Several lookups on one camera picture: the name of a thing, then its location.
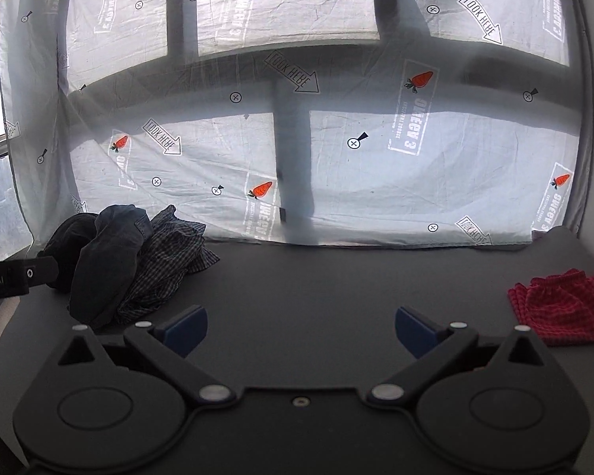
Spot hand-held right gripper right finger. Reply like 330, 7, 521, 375
368, 306, 550, 407

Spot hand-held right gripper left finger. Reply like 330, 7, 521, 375
57, 305, 239, 407

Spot red checked shorts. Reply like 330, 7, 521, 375
507, 268, 594, 348

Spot black cloth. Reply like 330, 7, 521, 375
36, 212, 105, 294

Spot dark plaid shirt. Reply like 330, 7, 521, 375
116, 204, 221, 328

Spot blue denim jeans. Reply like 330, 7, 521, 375
68, 205, 154, 330

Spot white printed curtain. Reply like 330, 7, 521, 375
0, 0, 594, 248

